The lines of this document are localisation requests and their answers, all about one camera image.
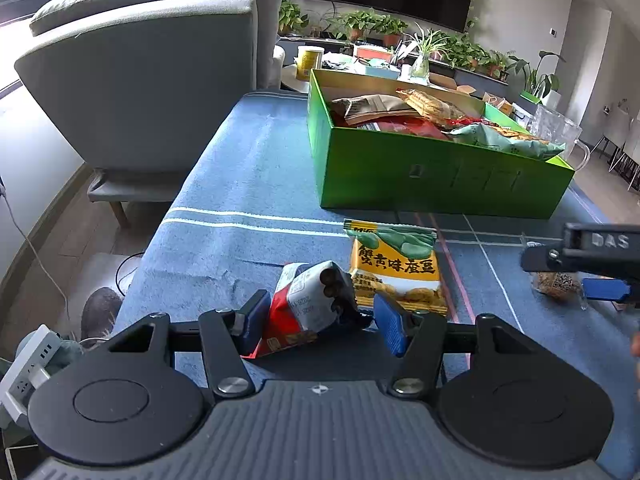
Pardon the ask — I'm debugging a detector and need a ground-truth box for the spider plant in glass vase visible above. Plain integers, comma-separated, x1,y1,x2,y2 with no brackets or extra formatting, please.
400,27,453,81

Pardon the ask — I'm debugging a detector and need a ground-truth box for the clear orange stick snack packet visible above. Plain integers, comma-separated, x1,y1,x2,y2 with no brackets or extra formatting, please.
397,88,473,128

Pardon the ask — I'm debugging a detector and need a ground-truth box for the brown snack packet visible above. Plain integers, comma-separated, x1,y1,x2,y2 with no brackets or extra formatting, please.
330,94,418,127

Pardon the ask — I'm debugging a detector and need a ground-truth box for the grey slipper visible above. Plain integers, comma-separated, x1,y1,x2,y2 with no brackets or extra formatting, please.
80,286,123,351

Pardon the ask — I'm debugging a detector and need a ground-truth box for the yellow green snack packet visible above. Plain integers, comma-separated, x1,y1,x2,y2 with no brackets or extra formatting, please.
343,219,448,317

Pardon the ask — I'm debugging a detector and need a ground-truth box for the white chair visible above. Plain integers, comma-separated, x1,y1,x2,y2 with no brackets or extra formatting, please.
597,105,640,191

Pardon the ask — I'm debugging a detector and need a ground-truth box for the open brown cardboard box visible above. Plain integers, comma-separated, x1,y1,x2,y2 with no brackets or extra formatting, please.
429,71,476,96

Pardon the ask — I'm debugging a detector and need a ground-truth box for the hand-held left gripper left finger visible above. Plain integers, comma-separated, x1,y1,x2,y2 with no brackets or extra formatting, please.
107,289,273,398

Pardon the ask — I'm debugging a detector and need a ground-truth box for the grey armchair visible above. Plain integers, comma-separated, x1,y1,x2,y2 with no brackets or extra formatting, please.
14,0,286,228

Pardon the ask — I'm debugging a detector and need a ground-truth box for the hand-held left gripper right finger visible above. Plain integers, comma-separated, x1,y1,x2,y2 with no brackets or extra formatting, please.
372,292,523,396

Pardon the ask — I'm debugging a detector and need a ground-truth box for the large leaf plant white pot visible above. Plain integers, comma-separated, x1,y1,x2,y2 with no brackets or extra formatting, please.
507,50,567,107

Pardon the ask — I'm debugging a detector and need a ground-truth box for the small clear snack packet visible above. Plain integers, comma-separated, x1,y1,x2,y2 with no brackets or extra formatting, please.
530,270,583,303

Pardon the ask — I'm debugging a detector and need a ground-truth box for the yellow can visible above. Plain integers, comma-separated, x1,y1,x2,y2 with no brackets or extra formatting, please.
295,45,326,82

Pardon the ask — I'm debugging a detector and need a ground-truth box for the green cardboard box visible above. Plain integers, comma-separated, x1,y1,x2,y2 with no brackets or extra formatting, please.
306,68,576,219

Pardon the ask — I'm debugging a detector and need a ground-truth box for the red white snack packet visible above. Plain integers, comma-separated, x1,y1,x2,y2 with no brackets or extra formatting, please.
250,260,373,358

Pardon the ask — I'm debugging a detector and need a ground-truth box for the round white table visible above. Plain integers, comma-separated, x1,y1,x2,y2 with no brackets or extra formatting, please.
280,62,313,95

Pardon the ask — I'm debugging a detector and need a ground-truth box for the black cable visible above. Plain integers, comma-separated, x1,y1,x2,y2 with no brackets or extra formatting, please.
115,252,147,292

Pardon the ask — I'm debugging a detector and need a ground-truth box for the light green snack packet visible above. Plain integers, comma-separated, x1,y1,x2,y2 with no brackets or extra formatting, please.
447,121,566,161

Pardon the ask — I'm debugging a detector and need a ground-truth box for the green potted plant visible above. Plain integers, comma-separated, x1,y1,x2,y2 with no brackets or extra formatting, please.
339,10,409,48
440,32,511,78
277,0,309,36

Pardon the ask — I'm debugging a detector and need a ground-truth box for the blue striped tablecloth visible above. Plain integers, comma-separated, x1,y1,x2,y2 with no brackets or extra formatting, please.
107,91,640,396

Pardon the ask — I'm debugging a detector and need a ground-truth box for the white power strip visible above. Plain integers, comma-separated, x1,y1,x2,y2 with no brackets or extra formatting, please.
0,325,63,428

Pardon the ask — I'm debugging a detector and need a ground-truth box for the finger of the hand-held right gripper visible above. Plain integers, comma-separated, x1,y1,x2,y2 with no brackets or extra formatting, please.
580,278,632,306
520,242,566,273

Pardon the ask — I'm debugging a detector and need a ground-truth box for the white cable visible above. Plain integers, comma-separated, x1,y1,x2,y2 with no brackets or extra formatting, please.
0,175,71,336

